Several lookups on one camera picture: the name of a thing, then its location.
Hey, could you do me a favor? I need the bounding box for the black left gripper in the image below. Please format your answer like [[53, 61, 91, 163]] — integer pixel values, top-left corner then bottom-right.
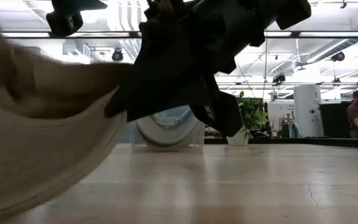
[[45, 0, 108, 37]]

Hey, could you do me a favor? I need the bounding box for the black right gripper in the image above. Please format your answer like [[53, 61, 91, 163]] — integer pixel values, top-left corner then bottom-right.
[[104, 0, 267, 138]]

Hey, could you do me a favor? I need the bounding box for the white plant pot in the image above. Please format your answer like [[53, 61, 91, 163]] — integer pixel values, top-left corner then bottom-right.
[[226, 126, 250, 146]]

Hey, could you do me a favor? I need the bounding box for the clear plastic storage bin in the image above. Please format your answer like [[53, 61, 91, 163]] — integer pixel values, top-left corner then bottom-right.
[[131, 105, 206, 153]]

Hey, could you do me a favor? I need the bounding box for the green leafy plant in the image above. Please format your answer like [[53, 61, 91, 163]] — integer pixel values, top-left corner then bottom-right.
[[238, 91, 270, 141]]

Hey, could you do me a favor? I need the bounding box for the black background table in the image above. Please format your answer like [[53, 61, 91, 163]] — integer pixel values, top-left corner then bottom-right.
[[203, 136, 358, 149]]

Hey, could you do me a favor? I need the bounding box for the white round pillar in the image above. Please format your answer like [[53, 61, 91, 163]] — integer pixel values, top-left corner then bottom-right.
[[293, 85, 324, 138]]

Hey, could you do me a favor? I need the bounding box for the thin hanging cable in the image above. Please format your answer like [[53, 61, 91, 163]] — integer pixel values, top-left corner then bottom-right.
[[262, 37, 269, 100]]

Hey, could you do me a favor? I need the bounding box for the silver ceiling duct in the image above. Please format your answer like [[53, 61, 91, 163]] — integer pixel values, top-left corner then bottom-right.
[[305, 14, 358, 65]]

